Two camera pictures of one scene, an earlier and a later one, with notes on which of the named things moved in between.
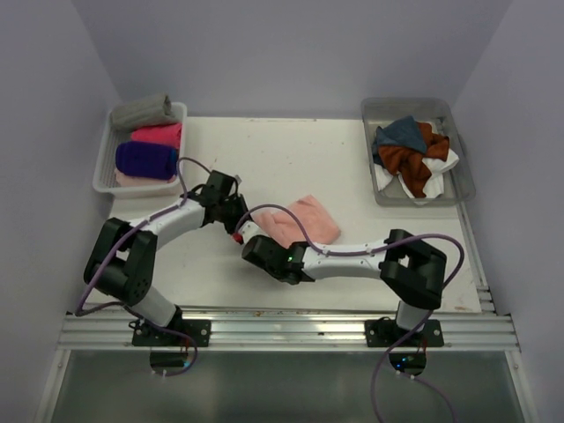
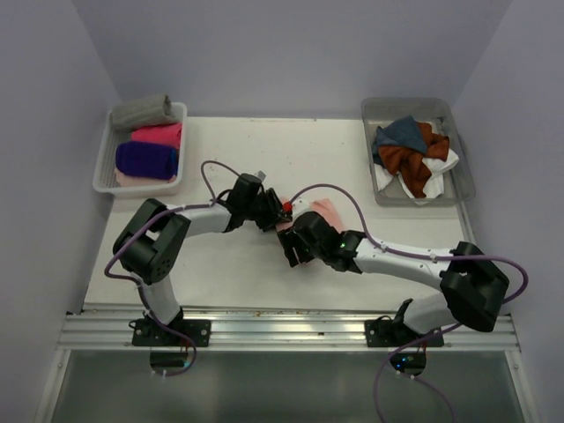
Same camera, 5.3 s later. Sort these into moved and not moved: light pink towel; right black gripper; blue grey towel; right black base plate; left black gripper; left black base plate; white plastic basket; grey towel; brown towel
Moved: left black gripper; right black gripper; light pink towel
Not moved: right black base plate; brown towel; white plastic basket; left black base plate; grey towel; blue grey towel
